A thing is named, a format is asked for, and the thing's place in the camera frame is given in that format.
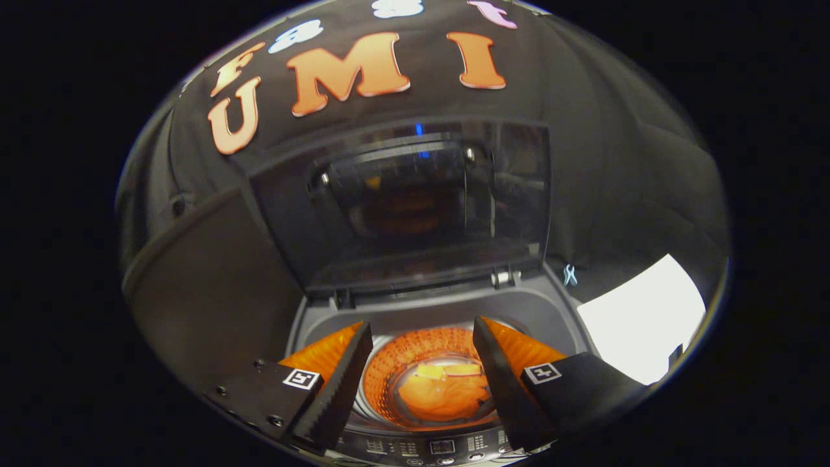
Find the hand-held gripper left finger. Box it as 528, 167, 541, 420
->
204, 321, 375, 453

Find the orange-yellow polo shirt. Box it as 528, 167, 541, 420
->
396, 362, 493, 424

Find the dark glass washing machine lid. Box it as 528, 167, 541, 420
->
250, 117, 552, 299

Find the white side table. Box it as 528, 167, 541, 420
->
577, 254, 706, 385

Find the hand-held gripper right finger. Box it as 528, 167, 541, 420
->
472, 316, 649, 451

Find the black backdrop cloth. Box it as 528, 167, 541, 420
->
117, 0, 730, 305

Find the dark grey washing machine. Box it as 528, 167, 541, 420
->
285, 263, 594, 466

